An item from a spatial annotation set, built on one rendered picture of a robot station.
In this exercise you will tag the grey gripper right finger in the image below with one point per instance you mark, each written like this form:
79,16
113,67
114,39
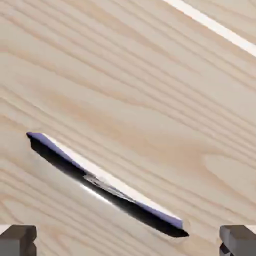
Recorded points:
238,241

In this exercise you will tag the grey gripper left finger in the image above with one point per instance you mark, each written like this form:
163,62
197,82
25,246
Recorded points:
17,241

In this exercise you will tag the light wood drawer front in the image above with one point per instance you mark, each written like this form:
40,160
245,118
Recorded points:
124,96

